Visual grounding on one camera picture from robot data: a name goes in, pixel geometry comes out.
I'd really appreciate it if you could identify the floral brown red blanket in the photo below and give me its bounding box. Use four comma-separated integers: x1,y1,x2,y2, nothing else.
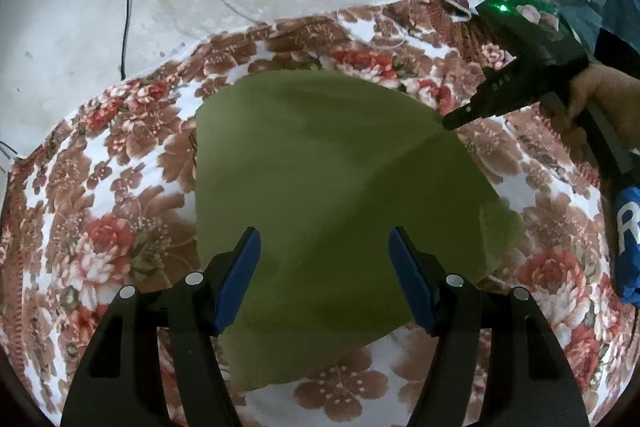
1,0,639,424

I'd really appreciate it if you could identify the person's right hand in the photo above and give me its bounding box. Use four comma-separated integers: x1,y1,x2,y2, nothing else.
542,64,640,166

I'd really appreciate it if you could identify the olive green large garment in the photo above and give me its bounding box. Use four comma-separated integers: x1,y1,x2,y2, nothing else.
195,70,522,390

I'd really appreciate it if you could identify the blue sleeve with letter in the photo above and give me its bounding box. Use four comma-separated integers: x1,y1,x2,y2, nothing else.
614,186,640,308

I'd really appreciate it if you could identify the black wall cable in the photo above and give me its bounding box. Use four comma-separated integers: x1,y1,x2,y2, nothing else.
117,0,136,82

